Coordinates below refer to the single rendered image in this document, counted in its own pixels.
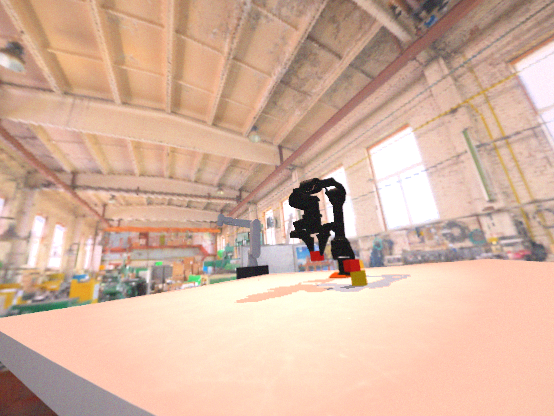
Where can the red cube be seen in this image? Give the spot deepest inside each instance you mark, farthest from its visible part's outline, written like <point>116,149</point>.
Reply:
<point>351,265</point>
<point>315,256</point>

